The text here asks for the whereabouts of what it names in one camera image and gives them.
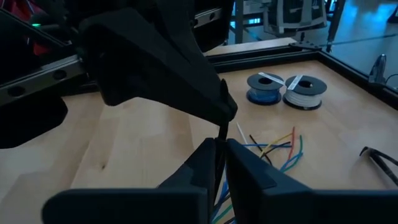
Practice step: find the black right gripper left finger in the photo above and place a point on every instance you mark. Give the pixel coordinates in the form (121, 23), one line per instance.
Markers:
(124, 207)

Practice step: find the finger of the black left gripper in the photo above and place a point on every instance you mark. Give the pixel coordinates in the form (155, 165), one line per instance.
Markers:
(228, 105)
(140, 62)

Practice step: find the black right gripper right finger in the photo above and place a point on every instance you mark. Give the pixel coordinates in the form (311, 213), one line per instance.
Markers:
(311, 207)

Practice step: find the wooden desk with legs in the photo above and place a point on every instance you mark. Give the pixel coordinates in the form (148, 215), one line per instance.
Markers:
(238, 21)

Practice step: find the grey office chair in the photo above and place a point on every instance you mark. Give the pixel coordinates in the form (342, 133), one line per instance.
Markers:
(295, 15)

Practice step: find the black aluminium table frame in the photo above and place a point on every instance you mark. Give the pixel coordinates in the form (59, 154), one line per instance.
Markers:
(264, 60)

